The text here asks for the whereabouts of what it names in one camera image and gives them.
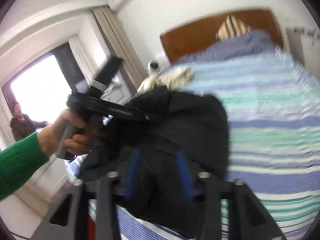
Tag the white round camera device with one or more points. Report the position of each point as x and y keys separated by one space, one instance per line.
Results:
x=153 y=68

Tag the person's left hand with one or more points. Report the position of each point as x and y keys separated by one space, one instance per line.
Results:
x=51 y=136

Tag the striped orange pillow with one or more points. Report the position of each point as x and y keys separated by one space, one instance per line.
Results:
x=231 y=28

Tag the brown wooden headboard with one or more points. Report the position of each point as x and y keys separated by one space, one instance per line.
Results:
x=198 y=35

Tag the white bedside cabinet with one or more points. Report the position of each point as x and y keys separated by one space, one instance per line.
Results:
x=115 y=91

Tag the black puffer jacket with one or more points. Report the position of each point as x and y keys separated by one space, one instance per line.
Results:
x=156 y=156

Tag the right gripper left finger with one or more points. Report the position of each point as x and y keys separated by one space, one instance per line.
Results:
x=68 y=217

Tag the beige curtain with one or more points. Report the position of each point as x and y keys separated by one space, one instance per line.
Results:
x=119 y=44

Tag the green sleeved left forearm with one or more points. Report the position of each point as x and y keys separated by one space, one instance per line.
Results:
x=18 y=163

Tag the white desk with drawers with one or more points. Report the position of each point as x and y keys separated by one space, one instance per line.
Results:
x=304 y=46

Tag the grey blue folded blanket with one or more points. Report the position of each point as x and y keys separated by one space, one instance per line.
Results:
x=251 y=43

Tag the striped blue green bedspread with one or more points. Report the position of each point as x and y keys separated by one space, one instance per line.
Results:
x=272 y=105

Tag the person in background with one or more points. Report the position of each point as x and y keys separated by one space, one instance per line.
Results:
x=21 y=125

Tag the cream knitted sweater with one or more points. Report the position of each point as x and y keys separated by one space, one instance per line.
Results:
x=172 y=80

